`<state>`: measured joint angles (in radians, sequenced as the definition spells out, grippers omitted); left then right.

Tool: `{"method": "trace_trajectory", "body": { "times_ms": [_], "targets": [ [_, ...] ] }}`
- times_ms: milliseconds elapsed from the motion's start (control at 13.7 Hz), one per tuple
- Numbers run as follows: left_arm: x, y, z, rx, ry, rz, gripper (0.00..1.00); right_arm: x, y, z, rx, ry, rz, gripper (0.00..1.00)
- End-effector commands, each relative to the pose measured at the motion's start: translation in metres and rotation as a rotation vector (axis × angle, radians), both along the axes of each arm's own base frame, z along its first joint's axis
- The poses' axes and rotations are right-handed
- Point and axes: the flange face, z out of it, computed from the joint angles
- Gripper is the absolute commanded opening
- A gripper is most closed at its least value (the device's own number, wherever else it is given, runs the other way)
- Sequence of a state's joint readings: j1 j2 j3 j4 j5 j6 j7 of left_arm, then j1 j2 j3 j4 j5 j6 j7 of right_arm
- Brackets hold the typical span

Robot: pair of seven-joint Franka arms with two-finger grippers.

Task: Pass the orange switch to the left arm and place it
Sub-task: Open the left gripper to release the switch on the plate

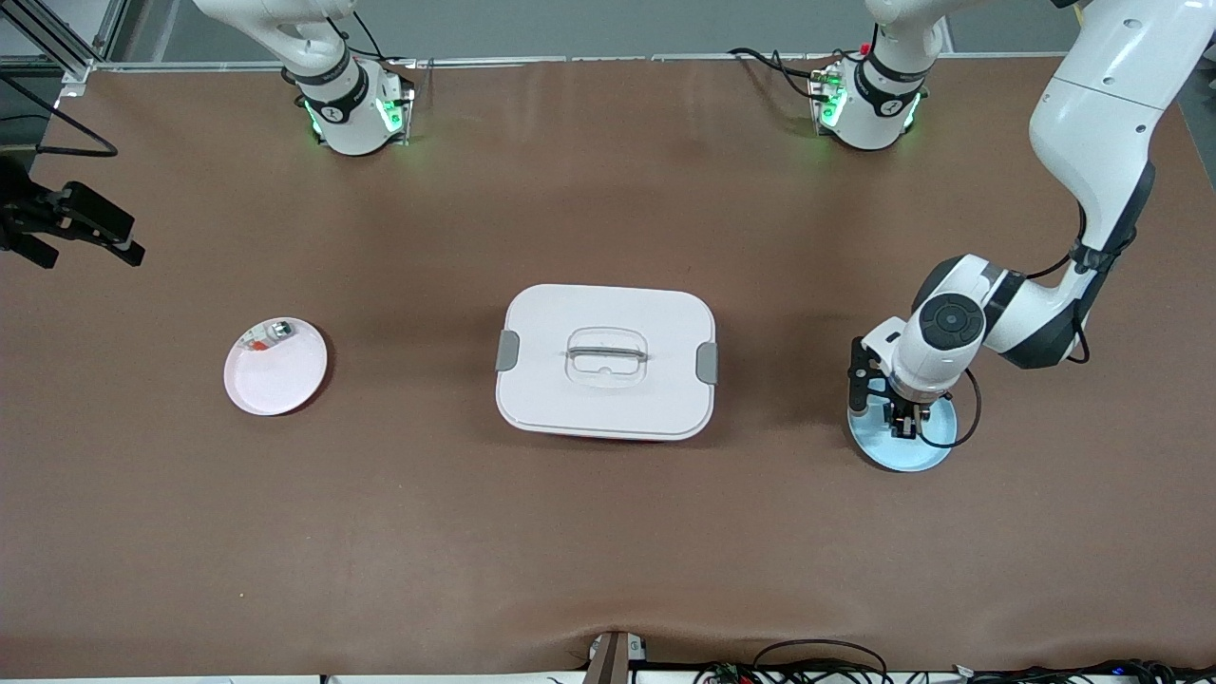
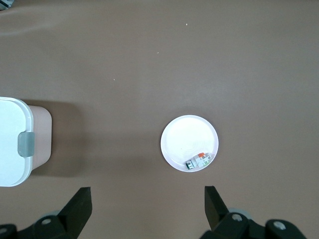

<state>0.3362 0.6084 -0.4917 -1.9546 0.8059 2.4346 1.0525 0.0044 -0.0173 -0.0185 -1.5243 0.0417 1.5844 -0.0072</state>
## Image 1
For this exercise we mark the brown clamp bracket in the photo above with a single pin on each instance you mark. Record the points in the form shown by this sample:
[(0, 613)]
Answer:
[(608, 660)]

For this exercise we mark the white lidded storage box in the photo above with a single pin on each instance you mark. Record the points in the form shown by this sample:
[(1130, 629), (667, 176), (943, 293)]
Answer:
[(608, 389)]

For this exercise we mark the pink round plate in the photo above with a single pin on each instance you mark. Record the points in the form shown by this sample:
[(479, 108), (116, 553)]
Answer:
[(275, 380)]

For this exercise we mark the green button switch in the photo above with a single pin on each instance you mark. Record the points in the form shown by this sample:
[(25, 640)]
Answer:
[(271, 335)]

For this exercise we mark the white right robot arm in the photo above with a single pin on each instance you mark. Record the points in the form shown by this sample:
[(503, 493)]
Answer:
[(347, 104)]

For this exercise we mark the brown table cover mat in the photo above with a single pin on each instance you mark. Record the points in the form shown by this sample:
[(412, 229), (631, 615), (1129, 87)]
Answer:
[(608, 532)]

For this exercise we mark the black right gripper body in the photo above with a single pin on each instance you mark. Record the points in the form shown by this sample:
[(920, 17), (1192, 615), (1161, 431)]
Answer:
[(21, 215)]

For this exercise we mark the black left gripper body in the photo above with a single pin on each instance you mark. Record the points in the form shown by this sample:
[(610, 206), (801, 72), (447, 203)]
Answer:
[(907, 414)]

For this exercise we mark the light blue round plate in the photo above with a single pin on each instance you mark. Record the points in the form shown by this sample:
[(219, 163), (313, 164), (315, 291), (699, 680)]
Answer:
[(883, 451)]

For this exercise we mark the aluminium frame post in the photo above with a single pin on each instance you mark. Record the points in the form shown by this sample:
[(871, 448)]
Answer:
[(71, 52)]

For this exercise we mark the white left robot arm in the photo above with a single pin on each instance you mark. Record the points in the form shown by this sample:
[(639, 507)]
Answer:
[(1092, 123)]

